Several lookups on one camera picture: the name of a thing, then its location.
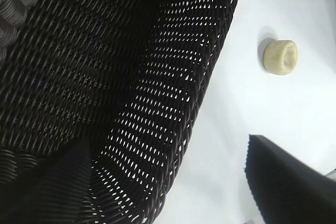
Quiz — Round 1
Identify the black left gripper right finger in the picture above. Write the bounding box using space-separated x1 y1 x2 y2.
245 134 336 224

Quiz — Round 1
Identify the dark brown woven wicker basket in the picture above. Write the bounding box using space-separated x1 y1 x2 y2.
0 0 242 224

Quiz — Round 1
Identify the pale yellow egg yolk pastry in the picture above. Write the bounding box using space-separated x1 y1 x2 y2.
263 39 299 76

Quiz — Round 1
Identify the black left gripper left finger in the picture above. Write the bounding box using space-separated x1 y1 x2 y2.
0 139 93 224

